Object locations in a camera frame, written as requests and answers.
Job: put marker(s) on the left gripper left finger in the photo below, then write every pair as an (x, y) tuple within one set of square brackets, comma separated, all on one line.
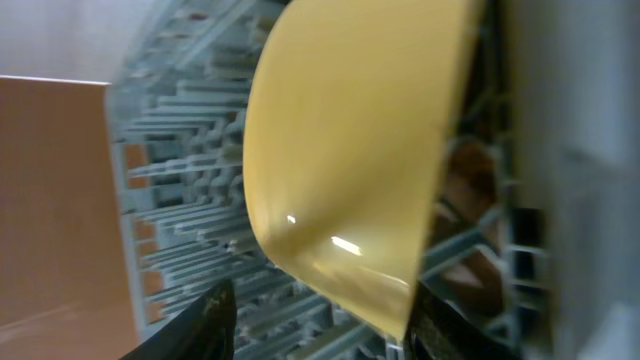
[(205, 330)]

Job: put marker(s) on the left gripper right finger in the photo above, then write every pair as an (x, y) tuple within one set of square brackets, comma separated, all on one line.
[(437, 331)]

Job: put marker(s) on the yellow bowl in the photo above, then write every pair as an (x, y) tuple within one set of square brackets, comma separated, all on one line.
[(350, 112)]

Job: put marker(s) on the grey plate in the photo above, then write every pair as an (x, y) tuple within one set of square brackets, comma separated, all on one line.
[(576, 101)]

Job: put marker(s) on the grey dishwasher rack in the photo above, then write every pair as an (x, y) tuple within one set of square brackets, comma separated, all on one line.
[(177, 113)]

